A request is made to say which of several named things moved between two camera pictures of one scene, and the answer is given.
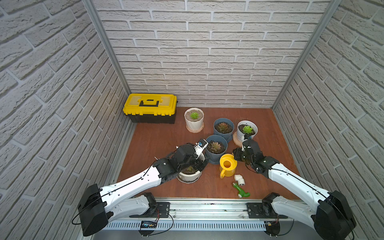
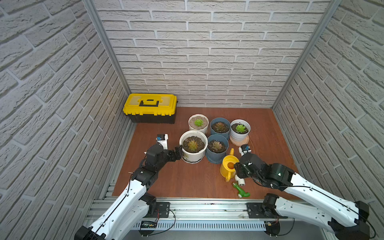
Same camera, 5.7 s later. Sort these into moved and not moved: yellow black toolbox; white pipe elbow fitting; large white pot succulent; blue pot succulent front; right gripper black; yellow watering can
Moved: right gripper black; large white pot succulent
Not moved: blue pot succulent front; yellow watering can; white pipe elbow fitting; yellow black toolbox
